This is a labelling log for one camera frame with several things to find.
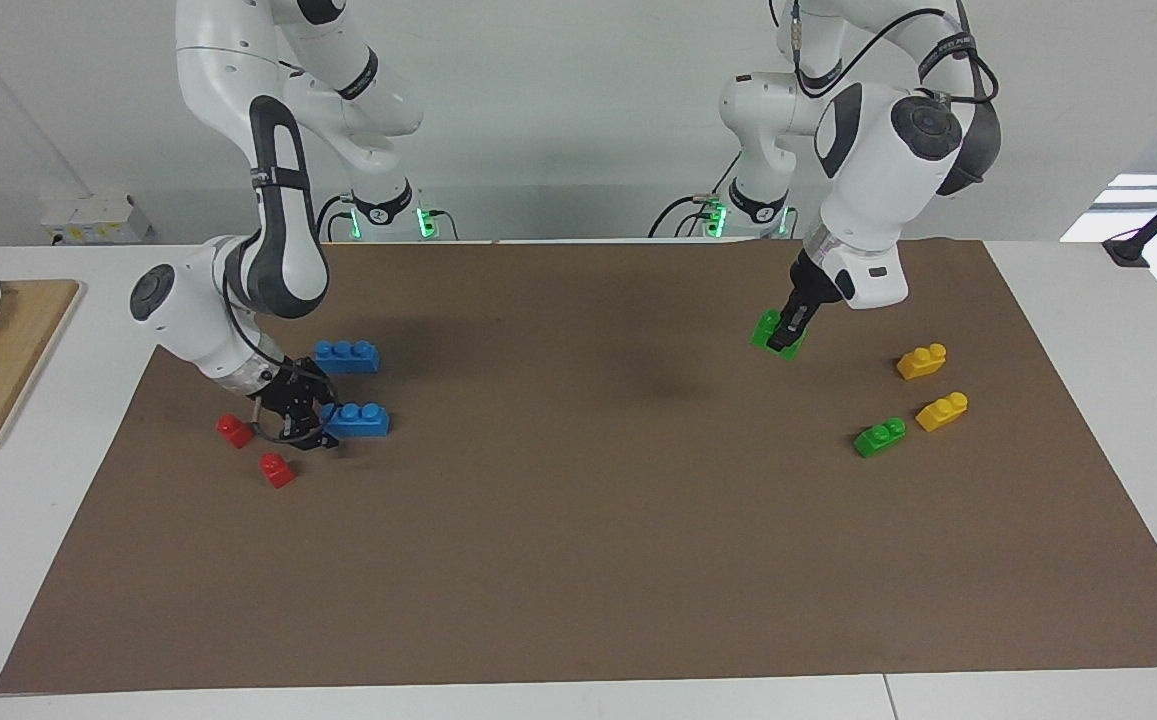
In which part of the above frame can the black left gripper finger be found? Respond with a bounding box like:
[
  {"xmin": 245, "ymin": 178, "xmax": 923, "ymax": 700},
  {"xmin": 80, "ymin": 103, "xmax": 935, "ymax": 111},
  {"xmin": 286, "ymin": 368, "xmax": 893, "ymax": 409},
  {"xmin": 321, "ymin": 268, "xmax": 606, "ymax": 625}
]
[{"xmin": 767, "ymin": 305, "xmax": 807, "ymax": 354}]

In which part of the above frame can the plain green two-stud brick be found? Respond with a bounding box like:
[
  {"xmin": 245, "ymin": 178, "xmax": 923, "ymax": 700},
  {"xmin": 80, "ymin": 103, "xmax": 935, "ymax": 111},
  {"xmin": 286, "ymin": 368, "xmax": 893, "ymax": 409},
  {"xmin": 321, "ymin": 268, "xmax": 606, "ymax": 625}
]
[{"xmin": 750, "ymin": 308, "xmax": 805, "ymax": 362}]

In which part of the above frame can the blue three-stud brick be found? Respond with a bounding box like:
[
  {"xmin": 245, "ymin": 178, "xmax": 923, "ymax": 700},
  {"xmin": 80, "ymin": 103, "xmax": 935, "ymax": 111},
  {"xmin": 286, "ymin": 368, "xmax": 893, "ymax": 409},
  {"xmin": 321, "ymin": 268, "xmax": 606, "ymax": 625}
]
[
  {"xmin": 314, "ymin": 340, "xmax": 381, "ymax": 375},
  {"xmin": 321, "ymin": 401, "xmax": 391, "ymax": 441}
]

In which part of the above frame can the yellow two-stud brick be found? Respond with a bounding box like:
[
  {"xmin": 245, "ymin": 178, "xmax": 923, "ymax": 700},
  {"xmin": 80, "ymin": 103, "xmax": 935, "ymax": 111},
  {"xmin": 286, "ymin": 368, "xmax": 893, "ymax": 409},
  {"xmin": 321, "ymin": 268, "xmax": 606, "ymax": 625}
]
[
  {"xmin": 915, "ymin": 391, "xmax": 969, "ymax": 433},
  {"xmin": 896, "ymin": 343, "xmax": 948, "ymax": 381}
]

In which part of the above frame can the green brick with white stickers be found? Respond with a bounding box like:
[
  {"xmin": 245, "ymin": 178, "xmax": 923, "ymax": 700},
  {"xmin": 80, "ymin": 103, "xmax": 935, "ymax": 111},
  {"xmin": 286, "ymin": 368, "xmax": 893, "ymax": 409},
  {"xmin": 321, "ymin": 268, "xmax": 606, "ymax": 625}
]
[{"xmin": 854, "ymin": 417, "xmax": 907, "ymax": 459}]

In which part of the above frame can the white power socket box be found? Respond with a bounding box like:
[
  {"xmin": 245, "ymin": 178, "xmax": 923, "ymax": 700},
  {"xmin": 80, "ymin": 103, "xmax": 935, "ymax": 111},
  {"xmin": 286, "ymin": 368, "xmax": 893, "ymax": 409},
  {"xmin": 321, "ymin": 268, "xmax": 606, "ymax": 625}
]
[{"xmin": 40, "ymin": 194, "xmax": 153, "ymax": 247}]

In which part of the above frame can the brown table mat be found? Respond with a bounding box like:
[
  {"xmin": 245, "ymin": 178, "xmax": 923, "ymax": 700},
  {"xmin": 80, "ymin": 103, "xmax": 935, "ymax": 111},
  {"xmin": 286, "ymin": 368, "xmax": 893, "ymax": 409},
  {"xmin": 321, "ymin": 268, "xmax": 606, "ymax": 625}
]
[{"xmin": 0, "ymin": 238, "xmax": 1157, "ymax": 695}]

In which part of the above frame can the wooden cutting board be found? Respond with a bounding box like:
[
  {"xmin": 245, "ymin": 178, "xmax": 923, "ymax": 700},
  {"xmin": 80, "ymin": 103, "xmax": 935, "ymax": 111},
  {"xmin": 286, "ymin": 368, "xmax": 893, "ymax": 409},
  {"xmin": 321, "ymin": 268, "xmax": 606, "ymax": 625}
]
[{"xmin": 0, "ymin": 279, "xmax": 83, "ymax": 464}]

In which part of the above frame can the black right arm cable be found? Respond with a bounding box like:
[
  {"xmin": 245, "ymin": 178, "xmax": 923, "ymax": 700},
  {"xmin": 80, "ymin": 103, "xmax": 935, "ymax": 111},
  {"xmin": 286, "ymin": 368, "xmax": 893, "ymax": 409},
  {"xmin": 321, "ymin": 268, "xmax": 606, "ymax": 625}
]
[{"xmin": 222, "ymin": 275, "xmax": 335, "ymax": 446}]

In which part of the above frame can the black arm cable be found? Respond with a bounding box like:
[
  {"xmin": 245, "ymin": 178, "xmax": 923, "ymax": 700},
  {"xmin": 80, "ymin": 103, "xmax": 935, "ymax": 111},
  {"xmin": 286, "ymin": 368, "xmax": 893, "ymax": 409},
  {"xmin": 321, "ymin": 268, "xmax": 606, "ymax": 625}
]
[
  {"xmin": 773, "ymin": 0, "xmax": 1001, "ymax": 101},
  {"xmin": 222, "ymin": 275, "xmax": 335, "ymax": 446}
]

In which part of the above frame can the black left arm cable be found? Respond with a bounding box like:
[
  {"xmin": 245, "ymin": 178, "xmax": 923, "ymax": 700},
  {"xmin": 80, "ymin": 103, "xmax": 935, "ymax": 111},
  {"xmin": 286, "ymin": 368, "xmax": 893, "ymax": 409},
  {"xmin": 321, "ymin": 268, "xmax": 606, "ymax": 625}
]
[{"xmin": 773, "ymin": 0, "xmax": 1001, "ymax": 101}]

